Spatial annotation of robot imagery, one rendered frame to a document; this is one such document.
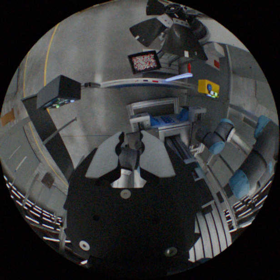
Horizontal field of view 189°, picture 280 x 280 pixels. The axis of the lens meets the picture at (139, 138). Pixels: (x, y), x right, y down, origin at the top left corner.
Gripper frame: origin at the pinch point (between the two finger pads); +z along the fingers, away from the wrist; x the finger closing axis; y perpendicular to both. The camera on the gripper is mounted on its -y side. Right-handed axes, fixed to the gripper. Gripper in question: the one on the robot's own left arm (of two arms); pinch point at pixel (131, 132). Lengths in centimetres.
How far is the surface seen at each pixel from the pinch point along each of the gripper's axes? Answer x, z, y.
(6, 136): -400, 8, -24
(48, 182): -551, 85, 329
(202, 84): 47, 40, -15
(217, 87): 59, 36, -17
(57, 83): -33.1, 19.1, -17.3
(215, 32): 53, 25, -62
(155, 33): 15, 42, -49
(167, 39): 16.1, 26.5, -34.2
